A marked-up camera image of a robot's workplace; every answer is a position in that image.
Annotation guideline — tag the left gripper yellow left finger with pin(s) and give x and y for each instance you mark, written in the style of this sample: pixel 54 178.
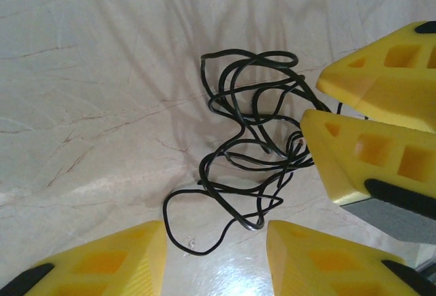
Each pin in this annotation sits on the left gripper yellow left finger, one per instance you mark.
pixel 119 265

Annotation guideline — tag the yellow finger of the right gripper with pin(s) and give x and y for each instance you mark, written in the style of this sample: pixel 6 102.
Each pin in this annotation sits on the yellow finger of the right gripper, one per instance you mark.
pixel 391 98
pixel 340 173

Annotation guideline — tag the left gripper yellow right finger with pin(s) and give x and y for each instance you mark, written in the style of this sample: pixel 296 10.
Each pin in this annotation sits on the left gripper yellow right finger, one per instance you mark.
pixel 323 268

